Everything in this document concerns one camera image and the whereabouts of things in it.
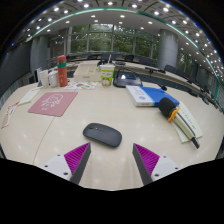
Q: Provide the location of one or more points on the pink mouse pad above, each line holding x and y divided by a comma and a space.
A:
53, 104

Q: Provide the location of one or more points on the long curved conference table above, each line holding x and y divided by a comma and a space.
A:
90, 61

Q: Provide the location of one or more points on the white printed paper sheet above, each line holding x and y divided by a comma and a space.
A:
29, 96

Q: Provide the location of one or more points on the blue and white book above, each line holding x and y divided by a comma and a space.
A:
146, 95

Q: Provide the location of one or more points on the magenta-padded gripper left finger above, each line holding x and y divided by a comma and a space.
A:
75, 158

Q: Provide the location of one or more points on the group of dark office chairs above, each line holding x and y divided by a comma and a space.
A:
145, 60

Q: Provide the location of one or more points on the white booklet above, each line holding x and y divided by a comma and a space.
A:
190, 123

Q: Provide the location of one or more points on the red and white leaflet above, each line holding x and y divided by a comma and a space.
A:
9, 115

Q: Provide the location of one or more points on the cream cardboard box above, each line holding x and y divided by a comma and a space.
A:
86, 74

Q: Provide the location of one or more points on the black gooseneck microphone unit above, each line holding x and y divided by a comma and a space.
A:
126, 80

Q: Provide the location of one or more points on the white lidded mug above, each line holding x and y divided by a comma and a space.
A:
53, 80

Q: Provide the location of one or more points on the red thermos bottle green band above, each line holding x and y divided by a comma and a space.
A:
62, 75

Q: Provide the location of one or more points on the group of ceiling lights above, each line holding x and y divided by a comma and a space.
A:
86, 5

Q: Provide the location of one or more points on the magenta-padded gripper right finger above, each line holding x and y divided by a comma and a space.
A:
148, 160

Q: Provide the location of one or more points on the printed paper cup with straw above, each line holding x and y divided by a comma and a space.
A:
107, 76

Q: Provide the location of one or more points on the black computer mouse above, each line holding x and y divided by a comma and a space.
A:
101, 134

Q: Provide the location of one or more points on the stack of white paper cups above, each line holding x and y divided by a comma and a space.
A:
44, 80

